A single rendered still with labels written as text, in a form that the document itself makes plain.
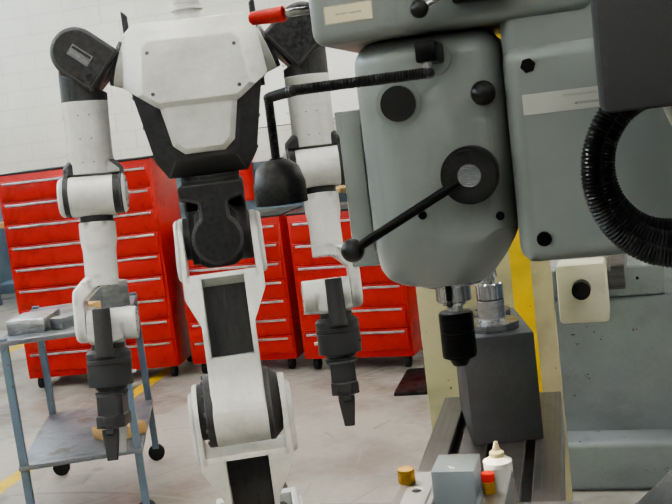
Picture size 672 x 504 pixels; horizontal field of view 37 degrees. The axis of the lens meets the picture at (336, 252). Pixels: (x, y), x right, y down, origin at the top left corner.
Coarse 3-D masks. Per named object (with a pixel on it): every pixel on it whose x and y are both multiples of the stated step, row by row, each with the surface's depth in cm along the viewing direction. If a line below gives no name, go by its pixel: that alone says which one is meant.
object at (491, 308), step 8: (480, 296) 169; (488, 296) 168; (496, 296) 168; (480, 304) 170; (488, 304) 169; (496, 304) 169; (504, 304) 170; (480, 312) 170; (488, 312) 169; (496, 312) 169; (504, 312) 170; (480, 320) 170; (488, 320) 169; (496, 320) 169; (504, 320) 170
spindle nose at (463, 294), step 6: (456, 288) 132; (462, 288) 132; (468, 288) 133; (438, 294) 133; (444, 294) 132; (456, 294) 132; (462, 294) 132; (468, 294) 133; (438, 300) 133; (444, 300) 132; (456, 300) 132; (462, 300) 132; (468, 300) 133
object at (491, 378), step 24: (480, 336) 166; (504, 336) 166; (528, 336) 165; (480, 360) 166; (504, 360) 166; (528, 360) 166; (480, 384) 167; (504, 384) 167; (528, 384) 166; (480, 408) 167; (504, 408) 167; (528, 408) 167; (480, 432) 168; (504, 432) 168; (528, 432) 168
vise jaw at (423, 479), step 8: (416, 472) 129; (424, 472) 129; (416, 480) 126; (424, 480) 126; (400, 488) 128; (408, 488) 124; (416, 488) 124; (424, 488) 123; (432, 488) 123; (400, 496) 123; (408, 496) 121; (416, 496) 121; (424, 496) 121; (432, 496) 120
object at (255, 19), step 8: (272, 8) 143; (280, 8) 142; (296, 8) 142; (304, 8) 142; (248, 16) 144; (256, 16) 143; (264, 16) 143; (272, 16) 143; (280, 16) 142; (288, 16) 143; (256, 24) 144
